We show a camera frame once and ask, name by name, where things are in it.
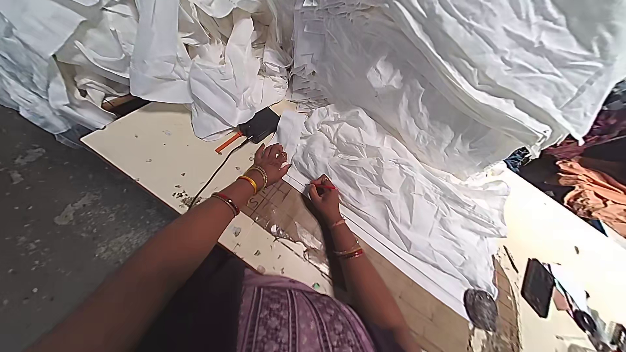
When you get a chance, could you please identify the orange cloth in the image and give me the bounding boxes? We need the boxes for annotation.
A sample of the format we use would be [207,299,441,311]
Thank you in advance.
[557,157,626,227]

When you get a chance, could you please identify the clear plastic sheet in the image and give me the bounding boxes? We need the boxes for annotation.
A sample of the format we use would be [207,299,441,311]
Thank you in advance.
[264,215,332,275]

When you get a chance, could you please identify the pile of dark clothes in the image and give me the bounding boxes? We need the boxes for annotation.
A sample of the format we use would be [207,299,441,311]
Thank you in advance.
[505,78,626,198]

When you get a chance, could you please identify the pile of white cloths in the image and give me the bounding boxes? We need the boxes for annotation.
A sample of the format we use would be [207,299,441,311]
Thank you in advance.
[0,0,295,149]

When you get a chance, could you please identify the person's body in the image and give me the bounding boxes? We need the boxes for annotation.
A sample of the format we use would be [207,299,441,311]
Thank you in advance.
[134,244,407,352]

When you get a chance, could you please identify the thin black cable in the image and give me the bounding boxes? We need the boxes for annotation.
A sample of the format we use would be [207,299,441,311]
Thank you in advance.
[188,136,253,210]

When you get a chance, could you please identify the black smartphone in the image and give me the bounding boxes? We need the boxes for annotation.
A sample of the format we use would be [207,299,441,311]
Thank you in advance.
[520,257,556,319]

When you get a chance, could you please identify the dark round stone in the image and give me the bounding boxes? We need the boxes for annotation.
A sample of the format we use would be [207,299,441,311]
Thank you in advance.
[463,288,499,332]

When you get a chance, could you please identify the person's left hand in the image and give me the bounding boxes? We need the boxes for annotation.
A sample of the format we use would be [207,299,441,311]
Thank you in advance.
[251,143,291,189]

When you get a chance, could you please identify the large draped white fabric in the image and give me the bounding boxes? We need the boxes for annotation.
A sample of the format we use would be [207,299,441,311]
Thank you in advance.
[293,0,626,180]

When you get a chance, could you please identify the black rectangular box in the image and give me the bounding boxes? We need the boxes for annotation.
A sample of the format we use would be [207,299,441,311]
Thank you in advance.
[238,107,281,144]

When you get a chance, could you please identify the thin dark stick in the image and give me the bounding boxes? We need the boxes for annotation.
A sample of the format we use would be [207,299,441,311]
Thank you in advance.
[503,245,519,274]

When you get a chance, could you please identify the person's right hand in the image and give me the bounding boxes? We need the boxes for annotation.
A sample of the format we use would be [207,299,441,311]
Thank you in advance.
[308,174,342,227]

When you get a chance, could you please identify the orange handled tool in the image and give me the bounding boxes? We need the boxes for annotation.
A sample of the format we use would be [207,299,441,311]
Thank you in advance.
[215,130,244,154]

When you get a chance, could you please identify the person's right forearm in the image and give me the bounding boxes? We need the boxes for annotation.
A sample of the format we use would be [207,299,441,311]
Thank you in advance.
[331,217,422,352]

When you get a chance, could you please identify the white garment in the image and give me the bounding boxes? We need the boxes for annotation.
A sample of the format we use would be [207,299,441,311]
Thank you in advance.
[277,104,511,321]

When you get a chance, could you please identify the stack of folded white pieces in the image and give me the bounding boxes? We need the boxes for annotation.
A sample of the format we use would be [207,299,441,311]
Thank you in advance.
[289,0,334,113]

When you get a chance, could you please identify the brown board with drawn lines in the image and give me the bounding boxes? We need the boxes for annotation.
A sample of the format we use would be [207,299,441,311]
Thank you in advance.
[242,179,521,352]

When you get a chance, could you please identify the person's left forearm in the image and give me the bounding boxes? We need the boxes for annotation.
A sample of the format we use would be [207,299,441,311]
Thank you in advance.
[23,166,268,352]

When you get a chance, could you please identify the black ring-shaped object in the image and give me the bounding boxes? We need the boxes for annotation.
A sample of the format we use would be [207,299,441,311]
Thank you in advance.
[572,309,597,335]

